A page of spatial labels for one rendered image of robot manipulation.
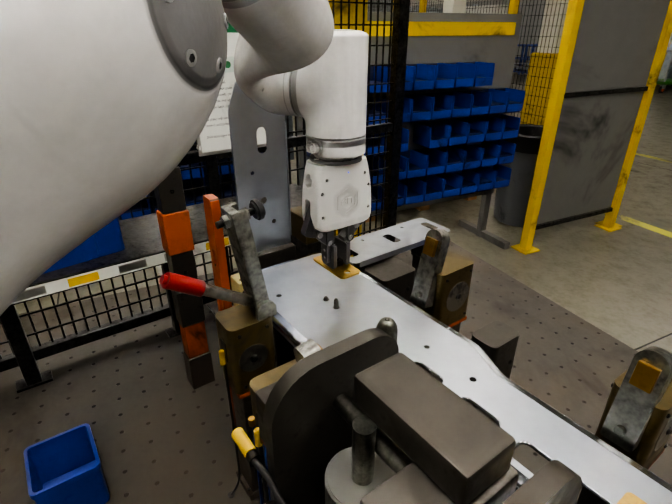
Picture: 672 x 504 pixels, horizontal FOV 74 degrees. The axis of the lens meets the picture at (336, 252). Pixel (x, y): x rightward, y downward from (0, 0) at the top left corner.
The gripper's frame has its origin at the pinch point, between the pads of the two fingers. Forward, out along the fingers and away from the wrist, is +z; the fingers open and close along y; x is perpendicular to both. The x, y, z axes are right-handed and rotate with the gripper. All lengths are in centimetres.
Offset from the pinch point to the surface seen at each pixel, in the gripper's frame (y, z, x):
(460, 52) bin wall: 194, -20, 142
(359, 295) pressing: 5.5, 10.4, 0.6
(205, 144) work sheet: 1, -7, 54
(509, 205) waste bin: 270, 93, 139
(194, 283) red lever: -23.0, -2.5, -0.9
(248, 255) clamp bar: -15.7, -4.8, -1.9
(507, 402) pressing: 4.8, 10.5, -30.2
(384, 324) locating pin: -0.9, 6.0, -13.1
